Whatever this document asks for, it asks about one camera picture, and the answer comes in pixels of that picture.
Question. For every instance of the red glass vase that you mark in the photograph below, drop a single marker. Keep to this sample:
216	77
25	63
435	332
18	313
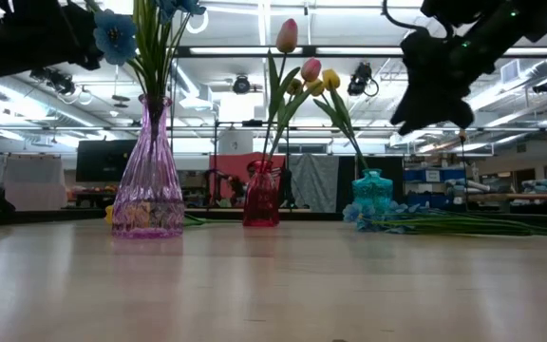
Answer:
260	199

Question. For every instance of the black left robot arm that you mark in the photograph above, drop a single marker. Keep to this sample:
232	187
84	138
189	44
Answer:
7	43

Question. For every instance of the pink artificial tulip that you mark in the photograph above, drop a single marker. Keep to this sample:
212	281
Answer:
310	69
287	35

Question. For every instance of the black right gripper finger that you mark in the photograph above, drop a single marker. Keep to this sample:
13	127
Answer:
411	114
454	114

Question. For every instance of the black overhead camera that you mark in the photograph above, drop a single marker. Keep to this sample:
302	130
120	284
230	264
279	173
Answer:
241	84

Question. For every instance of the blue storage bin shelf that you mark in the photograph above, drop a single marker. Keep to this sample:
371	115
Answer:
425	190

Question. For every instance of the purple ribbed glass vase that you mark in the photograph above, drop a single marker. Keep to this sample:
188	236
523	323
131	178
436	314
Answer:
147	190

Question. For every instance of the black background robot arm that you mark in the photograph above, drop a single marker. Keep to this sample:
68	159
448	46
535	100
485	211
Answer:
223	180

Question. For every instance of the black flat monitor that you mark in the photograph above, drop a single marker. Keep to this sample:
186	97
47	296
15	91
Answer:
105	160

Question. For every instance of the grey hanging cloth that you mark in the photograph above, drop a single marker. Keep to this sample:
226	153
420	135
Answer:
314	183

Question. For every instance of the blue artificial flower bunch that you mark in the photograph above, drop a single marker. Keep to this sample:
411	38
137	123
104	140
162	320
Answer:
152	62
364	214

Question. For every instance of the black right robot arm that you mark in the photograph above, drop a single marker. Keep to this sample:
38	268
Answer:
506	24

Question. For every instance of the red hanging cloth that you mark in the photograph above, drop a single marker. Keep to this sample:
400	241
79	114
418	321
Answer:
235	164

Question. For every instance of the teal glass vase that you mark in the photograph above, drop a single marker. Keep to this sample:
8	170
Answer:
372	192

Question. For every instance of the pale draped cloth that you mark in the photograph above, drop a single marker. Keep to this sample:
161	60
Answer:
33	180

